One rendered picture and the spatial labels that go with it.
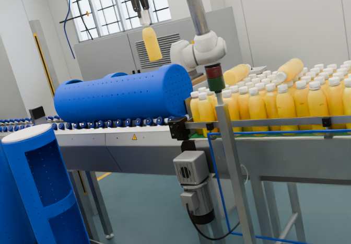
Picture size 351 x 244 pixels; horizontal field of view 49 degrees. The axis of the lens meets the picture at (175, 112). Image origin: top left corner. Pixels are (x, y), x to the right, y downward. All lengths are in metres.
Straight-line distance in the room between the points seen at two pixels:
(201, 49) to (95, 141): 0.93
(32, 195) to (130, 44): 2.49
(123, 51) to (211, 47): 2.05
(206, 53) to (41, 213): 1.43
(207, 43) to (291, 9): 2.17
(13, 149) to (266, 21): 3.38
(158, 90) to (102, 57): 2.92
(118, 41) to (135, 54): 0.28
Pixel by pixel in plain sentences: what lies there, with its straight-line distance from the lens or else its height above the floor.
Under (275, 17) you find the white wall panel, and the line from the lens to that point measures 4.70.
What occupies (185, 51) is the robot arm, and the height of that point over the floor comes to 1.23.
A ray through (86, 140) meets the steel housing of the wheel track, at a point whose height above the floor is 0.87.
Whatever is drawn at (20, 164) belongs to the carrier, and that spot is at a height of 0.90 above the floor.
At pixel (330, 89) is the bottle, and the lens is 1.55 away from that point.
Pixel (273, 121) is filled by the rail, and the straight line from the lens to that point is 1.59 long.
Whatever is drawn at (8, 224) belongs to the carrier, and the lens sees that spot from 2.91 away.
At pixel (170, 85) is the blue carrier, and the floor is 1.14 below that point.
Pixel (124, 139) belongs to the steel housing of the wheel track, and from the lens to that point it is 2.19.
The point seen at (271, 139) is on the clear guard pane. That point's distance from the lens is 1.54.
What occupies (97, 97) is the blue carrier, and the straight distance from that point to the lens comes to 2.21.
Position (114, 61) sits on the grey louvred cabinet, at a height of 1.14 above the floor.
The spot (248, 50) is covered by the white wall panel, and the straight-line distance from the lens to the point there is 4.94.
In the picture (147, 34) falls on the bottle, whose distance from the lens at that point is 2.01.
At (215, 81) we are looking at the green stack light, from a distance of 1.43.
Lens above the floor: 1.45
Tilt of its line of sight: 13 degrees down
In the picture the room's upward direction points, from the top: 14 degrees counter-clockwise
